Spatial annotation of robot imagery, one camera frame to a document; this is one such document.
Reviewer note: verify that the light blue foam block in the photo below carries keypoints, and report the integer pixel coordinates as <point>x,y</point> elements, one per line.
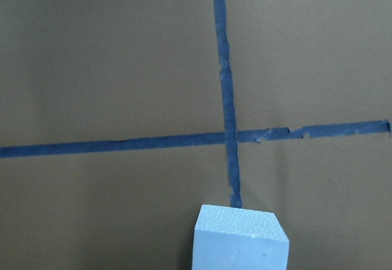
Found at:
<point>234,238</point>

